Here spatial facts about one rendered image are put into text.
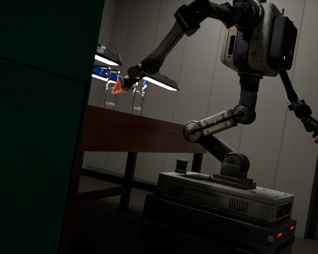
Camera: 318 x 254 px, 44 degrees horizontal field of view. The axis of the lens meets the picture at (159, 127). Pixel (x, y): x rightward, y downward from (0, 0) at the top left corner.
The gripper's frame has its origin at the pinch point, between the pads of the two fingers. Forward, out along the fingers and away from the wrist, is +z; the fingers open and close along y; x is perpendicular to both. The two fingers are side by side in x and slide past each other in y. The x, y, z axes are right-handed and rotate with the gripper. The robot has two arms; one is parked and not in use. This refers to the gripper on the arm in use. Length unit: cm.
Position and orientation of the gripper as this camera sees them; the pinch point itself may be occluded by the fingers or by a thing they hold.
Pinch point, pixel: (113, 92)
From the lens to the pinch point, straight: 201.7
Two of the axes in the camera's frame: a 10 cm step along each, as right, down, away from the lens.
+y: -4.0, -0.6, -9.1
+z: -7.9, 5.2, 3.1
